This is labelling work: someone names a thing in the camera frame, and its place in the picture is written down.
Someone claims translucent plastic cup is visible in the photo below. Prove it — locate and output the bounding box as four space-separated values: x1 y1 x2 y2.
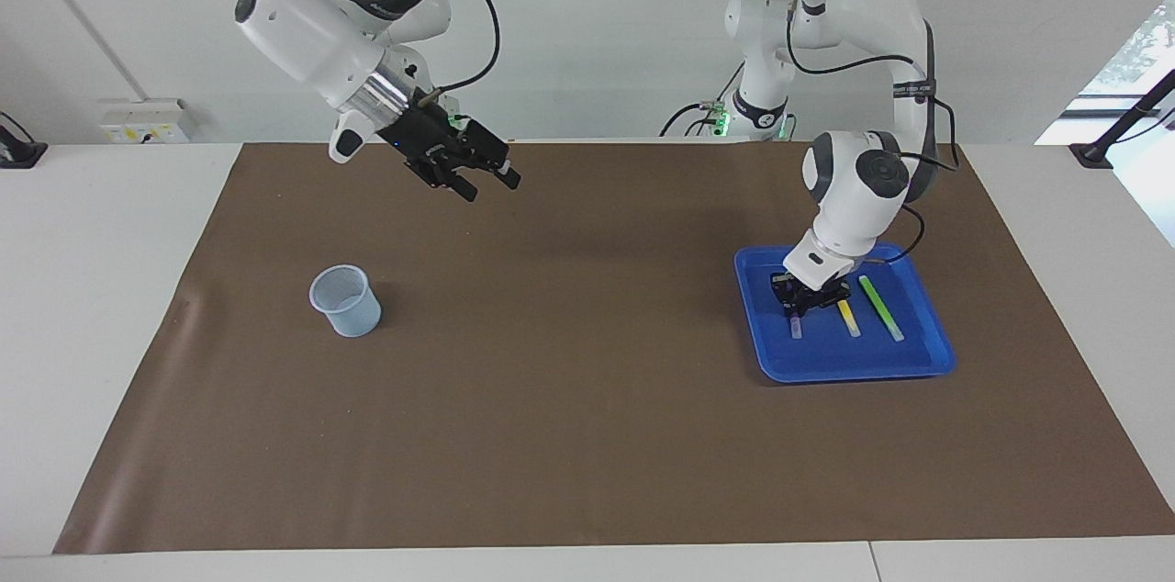
308 264 383 339

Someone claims green highlighter pen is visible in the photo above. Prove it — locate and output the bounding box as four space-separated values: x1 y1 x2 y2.
858 274 906 343

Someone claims blue plastic tray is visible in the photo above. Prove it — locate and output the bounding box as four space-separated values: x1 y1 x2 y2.
733 242 957 385

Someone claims white wall power outlet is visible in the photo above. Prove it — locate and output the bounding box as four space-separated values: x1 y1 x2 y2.
98 97 193 145

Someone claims bright window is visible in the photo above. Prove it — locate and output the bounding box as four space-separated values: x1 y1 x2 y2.
1035 0 1175 249

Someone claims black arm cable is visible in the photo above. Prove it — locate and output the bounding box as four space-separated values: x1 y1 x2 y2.
785 0 961 266
430 0 502 98

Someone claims brown paper table mat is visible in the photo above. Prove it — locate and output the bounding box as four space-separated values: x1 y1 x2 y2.
53 141 1175 555

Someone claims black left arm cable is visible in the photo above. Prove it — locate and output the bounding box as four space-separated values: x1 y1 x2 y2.
785 0 961 266

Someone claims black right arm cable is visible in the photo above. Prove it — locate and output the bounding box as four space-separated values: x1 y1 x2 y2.
430 0 502 98

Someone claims black table clamp mount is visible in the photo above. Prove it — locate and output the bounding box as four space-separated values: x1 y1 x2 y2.
0 111 49 170

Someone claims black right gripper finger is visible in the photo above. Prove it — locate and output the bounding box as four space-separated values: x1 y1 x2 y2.
439 158 478 202
464 125 522 190

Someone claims black camera stand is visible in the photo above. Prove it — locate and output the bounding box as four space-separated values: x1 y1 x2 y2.
1069 68 1175 170

